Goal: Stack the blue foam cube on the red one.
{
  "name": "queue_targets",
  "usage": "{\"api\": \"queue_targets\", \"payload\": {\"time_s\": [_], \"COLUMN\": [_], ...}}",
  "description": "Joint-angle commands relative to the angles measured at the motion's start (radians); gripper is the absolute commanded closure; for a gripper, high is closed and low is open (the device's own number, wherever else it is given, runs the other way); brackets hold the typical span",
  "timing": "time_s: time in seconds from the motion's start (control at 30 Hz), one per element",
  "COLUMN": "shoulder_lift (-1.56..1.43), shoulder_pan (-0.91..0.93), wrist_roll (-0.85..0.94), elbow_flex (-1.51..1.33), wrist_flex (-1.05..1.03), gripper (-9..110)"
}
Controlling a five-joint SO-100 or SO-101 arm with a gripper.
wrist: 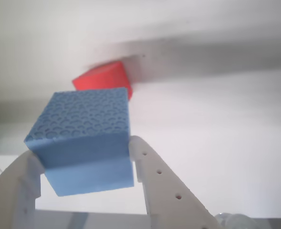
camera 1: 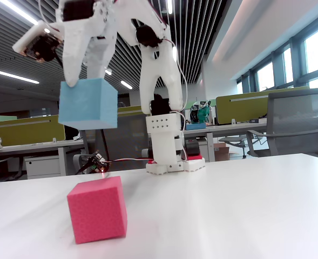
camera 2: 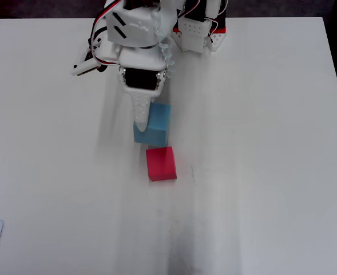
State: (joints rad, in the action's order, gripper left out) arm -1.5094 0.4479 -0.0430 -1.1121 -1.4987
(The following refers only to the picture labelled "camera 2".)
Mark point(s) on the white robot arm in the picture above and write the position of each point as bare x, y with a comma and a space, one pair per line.
134, 25

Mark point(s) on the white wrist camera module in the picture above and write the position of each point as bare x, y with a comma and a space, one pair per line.
83, 66

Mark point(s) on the red base plate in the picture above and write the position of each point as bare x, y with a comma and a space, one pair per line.
221, 30

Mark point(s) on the red foam cube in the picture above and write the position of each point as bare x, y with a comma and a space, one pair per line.
160, 163

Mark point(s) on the blue foam cube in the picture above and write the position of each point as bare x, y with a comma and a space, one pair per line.
156, 126

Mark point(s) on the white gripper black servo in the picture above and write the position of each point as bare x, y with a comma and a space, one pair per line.
141, 79

